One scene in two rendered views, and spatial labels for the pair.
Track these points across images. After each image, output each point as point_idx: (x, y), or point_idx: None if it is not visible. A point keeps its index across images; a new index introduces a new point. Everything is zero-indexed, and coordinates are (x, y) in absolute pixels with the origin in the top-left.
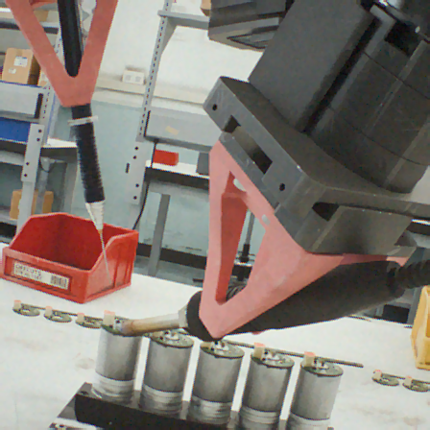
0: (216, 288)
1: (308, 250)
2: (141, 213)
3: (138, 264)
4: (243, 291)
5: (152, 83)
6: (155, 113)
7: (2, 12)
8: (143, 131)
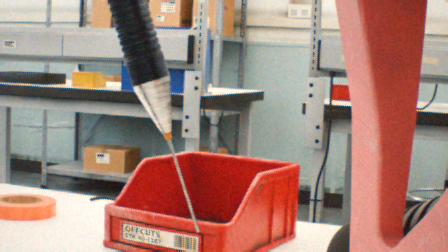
0: (378, 207)
1: None
2: (326, 158)
3: (332, 217)
4: (441, 203)
5: (317, 9)
6: (326, 43)
7: None
8: (316, 64)
